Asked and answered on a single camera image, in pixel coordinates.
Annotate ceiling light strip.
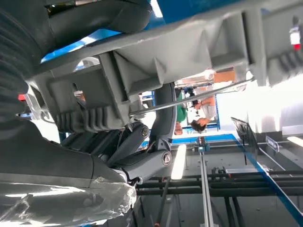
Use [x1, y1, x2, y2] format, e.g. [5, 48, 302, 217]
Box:
[287, 136, 303, 148]
[171, 144, 187, 181]

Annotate person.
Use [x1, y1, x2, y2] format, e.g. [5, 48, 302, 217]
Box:
[175, 91, 187, 136]
[190, 95, 217, 134]

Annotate black ceiling pipes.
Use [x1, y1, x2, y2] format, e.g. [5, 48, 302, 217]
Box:
[136, 170, 303, 197]

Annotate hanging ceiling sign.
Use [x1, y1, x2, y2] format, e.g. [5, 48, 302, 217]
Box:
[265, 135, 280, 153]

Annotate aluminium ceiling rail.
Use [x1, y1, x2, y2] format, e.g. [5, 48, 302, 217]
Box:
[199, 138, 215, 227]

